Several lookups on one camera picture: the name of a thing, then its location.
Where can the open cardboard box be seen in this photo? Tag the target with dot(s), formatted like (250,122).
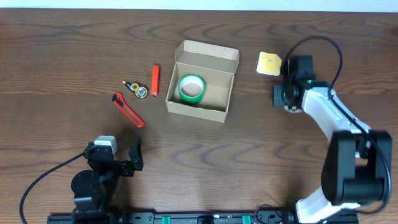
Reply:
(217,65)

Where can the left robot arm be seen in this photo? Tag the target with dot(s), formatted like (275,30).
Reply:
(94,189)

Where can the red marker pen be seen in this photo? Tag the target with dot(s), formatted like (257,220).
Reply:
(155,80)

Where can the red utility knife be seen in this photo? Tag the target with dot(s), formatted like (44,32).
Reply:
(120,103)

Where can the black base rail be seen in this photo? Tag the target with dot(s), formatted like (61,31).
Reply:
(262,216)

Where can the green tape roll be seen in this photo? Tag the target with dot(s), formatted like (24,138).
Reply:
(191,88)

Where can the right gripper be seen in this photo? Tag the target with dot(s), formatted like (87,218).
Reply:
(277,94)

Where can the correction tape dispenser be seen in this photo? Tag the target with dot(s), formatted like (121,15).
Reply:
(139,90)

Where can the yellow sticky note pad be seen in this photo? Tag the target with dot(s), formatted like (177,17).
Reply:
(269,64)

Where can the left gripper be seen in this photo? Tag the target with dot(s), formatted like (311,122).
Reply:
(135,155)

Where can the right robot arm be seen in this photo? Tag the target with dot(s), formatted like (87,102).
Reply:
(357,167)

